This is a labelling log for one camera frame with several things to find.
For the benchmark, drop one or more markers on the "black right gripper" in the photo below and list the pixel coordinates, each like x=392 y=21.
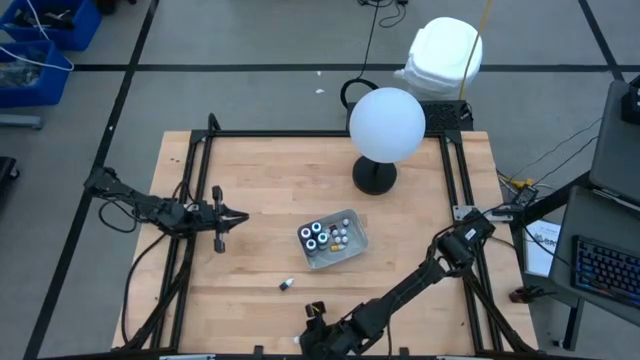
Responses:
x=345 y=335

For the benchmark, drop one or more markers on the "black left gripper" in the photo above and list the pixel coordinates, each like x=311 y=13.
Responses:
x=219 y=240

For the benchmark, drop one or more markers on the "large pink-tipped squeeze bottle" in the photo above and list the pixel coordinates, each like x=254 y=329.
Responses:
x=306 y=233

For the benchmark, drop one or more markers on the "large black-tipped squeeze bottle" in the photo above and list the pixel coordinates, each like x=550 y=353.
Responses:
x=311 y=245

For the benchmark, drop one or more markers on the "large blue-tipped squeeze bottle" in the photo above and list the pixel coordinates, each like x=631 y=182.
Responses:
x=316 y=227

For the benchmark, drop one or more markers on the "large green squeeze bottle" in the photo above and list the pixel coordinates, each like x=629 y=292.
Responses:
x=322 y=237

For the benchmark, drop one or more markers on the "white plastic storage bin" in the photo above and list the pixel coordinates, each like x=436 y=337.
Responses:
x=356 y=240

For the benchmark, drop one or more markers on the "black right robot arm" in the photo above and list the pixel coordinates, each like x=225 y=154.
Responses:
x=410 y=287

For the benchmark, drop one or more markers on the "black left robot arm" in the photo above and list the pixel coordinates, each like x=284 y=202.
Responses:
x=150 y=207

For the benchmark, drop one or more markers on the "white globe table lamp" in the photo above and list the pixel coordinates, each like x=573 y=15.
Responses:
x=387 y=125

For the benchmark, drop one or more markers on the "dark table clamp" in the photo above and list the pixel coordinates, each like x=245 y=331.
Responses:
x=525 y=295

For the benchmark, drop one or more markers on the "blue plastic storage crate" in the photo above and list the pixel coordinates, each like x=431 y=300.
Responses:
x=85 y=25
x=45 y=90

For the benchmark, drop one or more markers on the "grey metal foot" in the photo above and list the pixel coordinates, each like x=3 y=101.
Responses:
x=20 y=122

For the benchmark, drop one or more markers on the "black perforated computer case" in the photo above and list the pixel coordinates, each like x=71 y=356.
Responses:
x=445 y=116

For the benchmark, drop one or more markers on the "white printed paper sheet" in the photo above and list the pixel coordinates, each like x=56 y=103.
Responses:
x=540 y=250

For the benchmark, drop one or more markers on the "yellow plug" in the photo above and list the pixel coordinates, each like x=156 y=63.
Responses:
x=520 y=183

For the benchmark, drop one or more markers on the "white round trash bin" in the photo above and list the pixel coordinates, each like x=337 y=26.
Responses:
x=440 y=55

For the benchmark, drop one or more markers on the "black backlit keyboard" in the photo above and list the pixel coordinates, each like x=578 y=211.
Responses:
x=607 y=270

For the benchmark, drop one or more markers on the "grey keyboard tray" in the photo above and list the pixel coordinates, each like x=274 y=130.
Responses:
x=595 y=220

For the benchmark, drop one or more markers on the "grey cart shelf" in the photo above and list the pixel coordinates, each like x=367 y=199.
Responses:
x=617 y=150

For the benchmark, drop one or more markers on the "black device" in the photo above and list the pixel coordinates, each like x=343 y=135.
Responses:
x=632 y=102

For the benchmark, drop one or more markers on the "black aluminium table frame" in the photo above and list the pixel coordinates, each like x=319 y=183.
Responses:
x=300 y=134

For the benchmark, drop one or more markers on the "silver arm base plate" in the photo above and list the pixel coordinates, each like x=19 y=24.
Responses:
x=462 y=212

